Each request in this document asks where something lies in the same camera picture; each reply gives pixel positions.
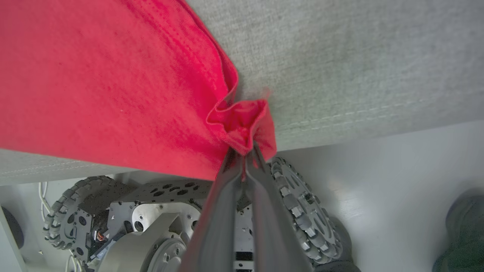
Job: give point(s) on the red and white garment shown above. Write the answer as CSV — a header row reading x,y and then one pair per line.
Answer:
x,y
94,75

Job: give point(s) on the dark green round object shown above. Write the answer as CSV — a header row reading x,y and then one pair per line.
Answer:
x,y
465,234

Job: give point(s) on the black round object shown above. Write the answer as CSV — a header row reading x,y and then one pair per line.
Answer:
x,y
10,226

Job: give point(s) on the black omni wheel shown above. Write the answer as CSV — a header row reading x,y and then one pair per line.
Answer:
x,y
302,211
64,223

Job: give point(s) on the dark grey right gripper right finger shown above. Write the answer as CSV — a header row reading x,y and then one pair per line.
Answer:
x,y
276,241

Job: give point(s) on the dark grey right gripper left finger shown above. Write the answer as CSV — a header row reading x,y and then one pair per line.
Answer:
x,y
215,234

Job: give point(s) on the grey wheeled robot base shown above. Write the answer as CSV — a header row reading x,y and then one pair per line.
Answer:
x,y
159,217

